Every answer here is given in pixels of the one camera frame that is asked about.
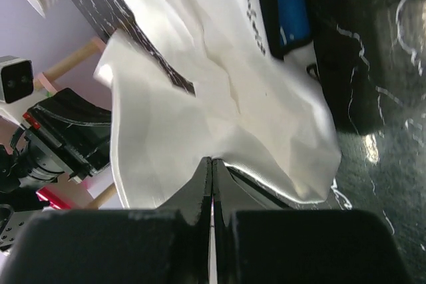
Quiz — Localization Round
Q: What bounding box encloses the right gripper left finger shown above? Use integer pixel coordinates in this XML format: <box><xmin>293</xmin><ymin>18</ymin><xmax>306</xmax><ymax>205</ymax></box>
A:
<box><xmin>1</xmin><ymin>158</ymin><xmax>212</xmax><ymax>283</ymax></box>

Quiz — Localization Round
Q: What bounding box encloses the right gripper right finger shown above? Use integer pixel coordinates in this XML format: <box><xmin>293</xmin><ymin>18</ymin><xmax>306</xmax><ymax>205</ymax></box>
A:
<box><xmin>212</xmin><ymin>160</ymin><xmax>411</xmax><ymax>283</ymax></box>

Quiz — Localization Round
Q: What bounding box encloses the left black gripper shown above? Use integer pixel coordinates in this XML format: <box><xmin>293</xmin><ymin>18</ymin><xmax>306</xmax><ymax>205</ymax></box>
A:
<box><xmin>19</xmin><ymin>88</ymin><xmax>112</xmax><ymax>184</ymax></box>

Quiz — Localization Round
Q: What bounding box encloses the white t shirt blue print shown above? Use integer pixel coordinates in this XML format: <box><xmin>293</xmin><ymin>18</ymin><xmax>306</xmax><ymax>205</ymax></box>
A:
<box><xmin>95</xmin><ymin>0</ymin><xmax>341</xmax><ymax>209</ymax></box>

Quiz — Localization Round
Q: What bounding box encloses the black marble pattern mat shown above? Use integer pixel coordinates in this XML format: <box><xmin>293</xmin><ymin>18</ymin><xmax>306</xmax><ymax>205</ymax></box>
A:
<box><xmin>66</xmin><ymin>0</ymin><xmax>426</xmax><ymax>265</ymax></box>

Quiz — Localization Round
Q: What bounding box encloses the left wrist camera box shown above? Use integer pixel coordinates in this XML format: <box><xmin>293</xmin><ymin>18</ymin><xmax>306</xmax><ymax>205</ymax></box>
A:
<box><xmin>1</xmin><ymin>55</ymin><xmax>34</xmax><ymax>104</ymax></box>

